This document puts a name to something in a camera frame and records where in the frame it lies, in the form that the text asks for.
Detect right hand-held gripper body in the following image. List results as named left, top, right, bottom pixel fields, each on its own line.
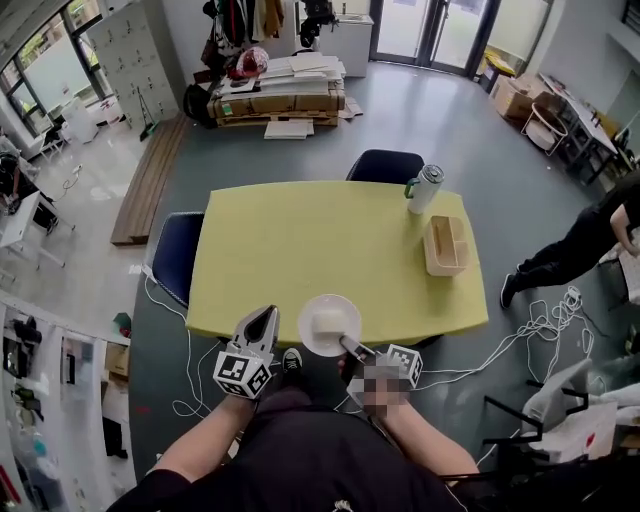
left=345, top=343, right=425, bottom=409

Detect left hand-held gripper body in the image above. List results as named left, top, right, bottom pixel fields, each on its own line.
left=213, top=342, right=275, bottom=400

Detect white round plate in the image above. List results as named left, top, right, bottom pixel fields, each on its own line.
left=297, top=293, right=363, bottom=358

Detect white round object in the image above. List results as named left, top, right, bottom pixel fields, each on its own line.
left=312, top=308, right=351, bottom=338

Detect person's left forearm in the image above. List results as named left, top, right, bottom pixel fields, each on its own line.
left=148, top=392, right=257, bottom=485

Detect person's right forearm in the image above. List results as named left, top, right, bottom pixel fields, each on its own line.
left=372, top=399, right=482, bottom=477

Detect person's right hand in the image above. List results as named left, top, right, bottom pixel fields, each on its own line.
left=363, top=367, right=411, bottom=417

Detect person's black sneaker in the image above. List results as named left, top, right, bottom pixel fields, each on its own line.
left=281, top=347, right=304, bottom=376

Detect dark blue chair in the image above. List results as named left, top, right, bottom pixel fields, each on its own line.
left=150, top=211, right=207, bottom=309
left=345, top=148, right=426, bottom=187

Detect person's body in dark clothing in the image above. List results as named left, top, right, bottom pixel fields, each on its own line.
left=106, top=369, right=482, bottom=512

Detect beige tissue box organizer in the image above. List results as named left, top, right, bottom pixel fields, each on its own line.
left=422, top=214, right=472, bottom=278

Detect small cardboard box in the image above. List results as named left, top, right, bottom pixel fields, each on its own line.
left=104, top=341, right=132, bottom=377

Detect brown wooden slat panel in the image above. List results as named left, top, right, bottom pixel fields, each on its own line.
left=110, top=111, right=194, bottom=247

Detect white shelf unit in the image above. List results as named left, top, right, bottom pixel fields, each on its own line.
left=0, top=289, right=132, bottom=512

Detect white flat board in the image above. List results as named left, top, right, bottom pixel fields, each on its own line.
left=263, top=118, right=316, bottom=142

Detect wooden pallet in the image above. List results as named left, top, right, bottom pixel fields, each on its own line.
left=213, top=111, right=342, bottom=130

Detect green broom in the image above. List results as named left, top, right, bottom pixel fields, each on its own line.
left=136, top=84, right=162, bottom=142

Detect black bag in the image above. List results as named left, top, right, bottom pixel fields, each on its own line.
left=182, top=83, right=219, bottom=130

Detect long cardboard box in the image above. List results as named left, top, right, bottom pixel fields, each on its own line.
left=206, top=91, right=347, bottom=120

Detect small white desk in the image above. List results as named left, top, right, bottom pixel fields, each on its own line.
left=0, top=189, right=67, bottom=272

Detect stack of white boards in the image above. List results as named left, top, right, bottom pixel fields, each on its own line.
left=218, top=53, right=347, bottom=100

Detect white floor appliance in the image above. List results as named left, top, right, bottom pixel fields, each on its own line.
left=61, top=96, right=100, bottom=147

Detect red helmet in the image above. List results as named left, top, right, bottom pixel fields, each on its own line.
left=235, top=47, right=271, bottom=78

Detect round white side table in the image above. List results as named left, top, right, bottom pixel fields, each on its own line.
left=520, top=101, right=571, bottom=158

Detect open cardboard box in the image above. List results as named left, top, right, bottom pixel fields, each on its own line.
left=491, top=73, right=552, bottom=122

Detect grey locker cabinet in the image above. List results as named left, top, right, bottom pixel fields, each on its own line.
left=86, top=1, right=180, bottom=132

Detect white chest freezer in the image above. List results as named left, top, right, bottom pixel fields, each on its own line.
left=319, top=13, right=376, bottom=80

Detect long white desk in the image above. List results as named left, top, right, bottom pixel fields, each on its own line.
left=536, top=71, right=622, bottom=187

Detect black clothes rack with clothes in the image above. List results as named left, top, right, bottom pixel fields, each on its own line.
left=199, top=0, right=287, bottom=67

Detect yellow bin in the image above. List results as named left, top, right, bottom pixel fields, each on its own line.
left=481, top=46, right=517, bottom=95

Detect black backpack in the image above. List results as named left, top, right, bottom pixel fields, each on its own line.
left=298, top=0, right=338, bottom=50

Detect glass double doors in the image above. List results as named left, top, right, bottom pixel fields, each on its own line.
left=368, top=0, right=502, bottom=77

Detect large side window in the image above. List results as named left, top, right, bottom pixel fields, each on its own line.
left=0, top=0, right=112, bottom=147

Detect thin white cable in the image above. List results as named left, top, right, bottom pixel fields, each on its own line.
left=143, top=272, right=222, bottom=420

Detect long tangled white cable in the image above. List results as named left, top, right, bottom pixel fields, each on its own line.
left=413, top=284, right=597, bottom=387

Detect black frame chair with cloth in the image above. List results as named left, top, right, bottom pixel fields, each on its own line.
left=481, top=356, right=640, bottom=482

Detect white bottle with green handle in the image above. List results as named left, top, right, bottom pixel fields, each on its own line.
left=404, top=163, right=446, bottom=216

